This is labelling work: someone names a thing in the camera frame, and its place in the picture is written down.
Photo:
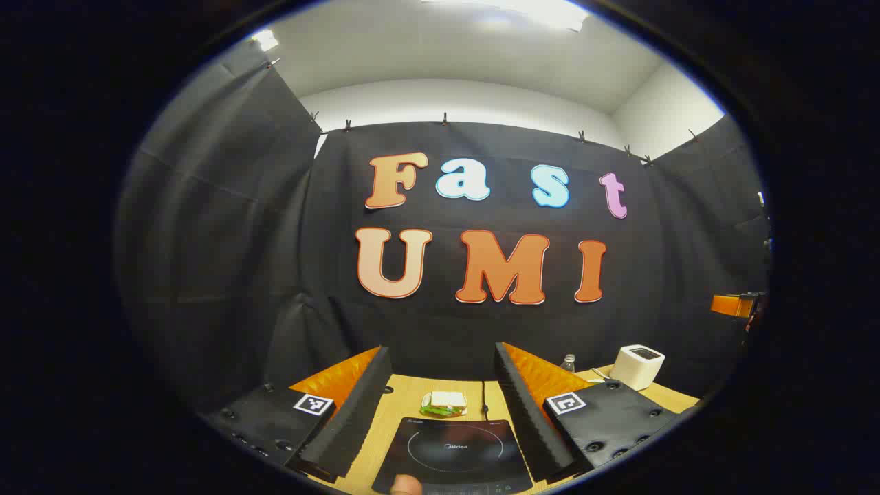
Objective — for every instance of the clear plastic water bottle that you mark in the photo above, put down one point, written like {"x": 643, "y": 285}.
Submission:
{"x": 568, "y": 363}

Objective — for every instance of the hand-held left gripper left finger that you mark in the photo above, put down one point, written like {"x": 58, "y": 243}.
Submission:
{"x": 350, "y": 419}

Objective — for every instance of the white spoon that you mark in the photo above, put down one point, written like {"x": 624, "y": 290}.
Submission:
{"x": 597, "y": 374}

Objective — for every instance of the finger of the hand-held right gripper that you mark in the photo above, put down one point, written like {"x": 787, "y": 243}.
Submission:
{"x": 732, "y": 306}

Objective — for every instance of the black induction cooktop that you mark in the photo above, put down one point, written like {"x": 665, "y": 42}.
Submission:
{"x": 454, "y": 460}

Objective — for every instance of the white toaster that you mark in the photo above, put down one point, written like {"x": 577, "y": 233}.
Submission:
{"x": 636, "y": 371}

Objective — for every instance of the small ceiling light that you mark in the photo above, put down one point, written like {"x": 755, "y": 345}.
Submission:
{"x": 265, "y": 40}

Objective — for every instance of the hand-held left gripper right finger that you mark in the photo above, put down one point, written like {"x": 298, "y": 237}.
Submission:
{"x": 529, "y": 419}

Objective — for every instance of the sandwich with lettuce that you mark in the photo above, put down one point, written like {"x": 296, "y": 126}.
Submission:
{"x": 445, "y": 402}

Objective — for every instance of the black backdrop cloth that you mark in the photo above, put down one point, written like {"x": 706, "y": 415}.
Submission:
{"x": 275, "y": 240}

